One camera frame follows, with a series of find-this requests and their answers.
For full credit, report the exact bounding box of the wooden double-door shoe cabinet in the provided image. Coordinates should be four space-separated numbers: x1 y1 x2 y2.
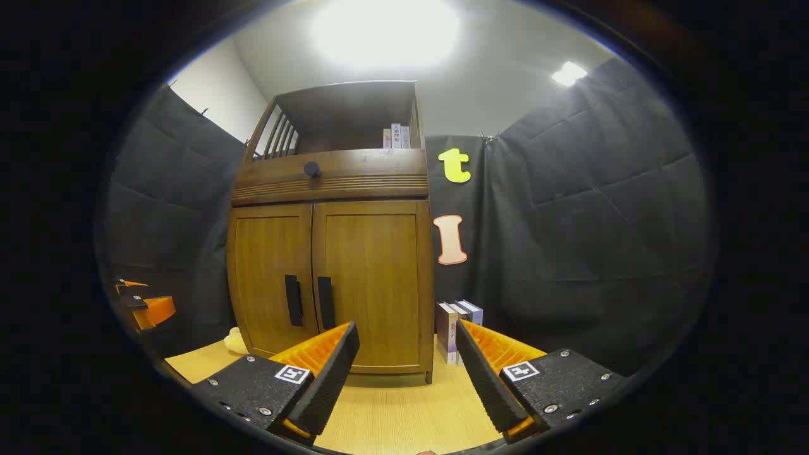
226 80 435 385

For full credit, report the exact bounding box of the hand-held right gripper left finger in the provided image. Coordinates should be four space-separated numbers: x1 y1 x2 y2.
190 321 361 446

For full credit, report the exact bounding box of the small ceiling light panel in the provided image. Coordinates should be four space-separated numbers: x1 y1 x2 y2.
551 61 588 87

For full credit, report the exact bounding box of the black backdrop cloth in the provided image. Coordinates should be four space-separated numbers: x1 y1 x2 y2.
101 57 712 380

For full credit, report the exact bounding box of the wooden shoe cabinet door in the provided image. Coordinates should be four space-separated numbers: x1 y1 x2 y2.
229 203 320 355
312 200 434 373

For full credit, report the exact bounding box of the black door handle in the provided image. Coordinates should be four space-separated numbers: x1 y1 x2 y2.
317 276 336 331
284 275 304 327

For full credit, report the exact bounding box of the large ceiling light panel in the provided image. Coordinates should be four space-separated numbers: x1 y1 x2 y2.
310 0 462 67

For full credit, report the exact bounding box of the purple cover book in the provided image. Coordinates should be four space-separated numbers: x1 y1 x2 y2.
456 300 484 327

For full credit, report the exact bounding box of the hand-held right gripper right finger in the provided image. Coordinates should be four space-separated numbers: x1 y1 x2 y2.
455 318 630 444

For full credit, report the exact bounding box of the brown cover book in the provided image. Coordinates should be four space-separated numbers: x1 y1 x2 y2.
435 303 459 365

